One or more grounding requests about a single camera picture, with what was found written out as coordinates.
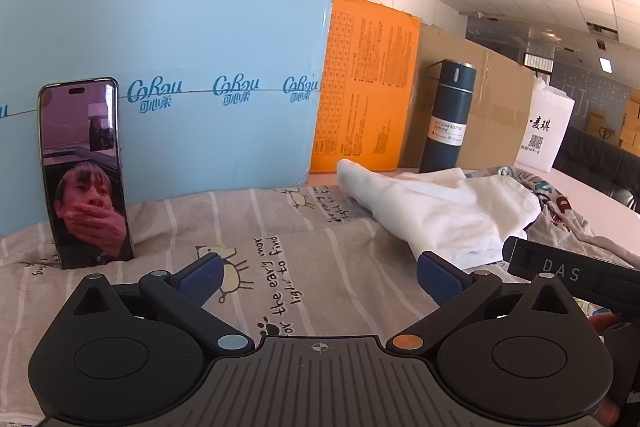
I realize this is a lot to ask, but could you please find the stack of cardboard boxes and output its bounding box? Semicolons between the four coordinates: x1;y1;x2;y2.
587;87;640;150

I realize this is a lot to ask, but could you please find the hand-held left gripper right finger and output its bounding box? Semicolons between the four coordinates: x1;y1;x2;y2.
386;251;581;355

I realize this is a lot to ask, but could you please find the striped bird print blanket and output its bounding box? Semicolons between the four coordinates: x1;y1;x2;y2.
0;184;506;427

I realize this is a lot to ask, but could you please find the white paper bag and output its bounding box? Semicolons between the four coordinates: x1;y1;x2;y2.
515;76;577;172

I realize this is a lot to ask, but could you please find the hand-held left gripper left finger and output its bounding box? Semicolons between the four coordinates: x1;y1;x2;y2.
70;252;255;356

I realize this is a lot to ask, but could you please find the white garment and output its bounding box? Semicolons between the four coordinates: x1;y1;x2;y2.
335;158;543;271

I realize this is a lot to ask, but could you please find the barred window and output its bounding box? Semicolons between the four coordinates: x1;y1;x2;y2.
522;53;556;82

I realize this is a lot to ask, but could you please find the brown cardboard box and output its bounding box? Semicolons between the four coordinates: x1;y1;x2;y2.
397;23;549;171

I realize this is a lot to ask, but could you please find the light blue cardboard box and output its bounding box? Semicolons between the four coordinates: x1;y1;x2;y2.
0;0;335;238

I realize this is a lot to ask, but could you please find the person's right hand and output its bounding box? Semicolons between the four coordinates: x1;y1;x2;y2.
587;311;623;427

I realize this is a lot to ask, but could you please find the black smartphone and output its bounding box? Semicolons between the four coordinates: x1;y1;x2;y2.
38;77;136;270

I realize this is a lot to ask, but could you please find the black sofa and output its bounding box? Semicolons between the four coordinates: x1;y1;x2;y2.
552;127;640;214

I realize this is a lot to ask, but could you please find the orange cardboard box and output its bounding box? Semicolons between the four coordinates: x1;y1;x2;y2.
310;0;421;174

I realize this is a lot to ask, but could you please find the dark blue vacuum bottle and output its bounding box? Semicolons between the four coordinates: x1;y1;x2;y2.
419;59;477;174

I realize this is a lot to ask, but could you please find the grey cartoon printed cloth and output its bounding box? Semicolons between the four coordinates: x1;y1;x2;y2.
465;164;640;270

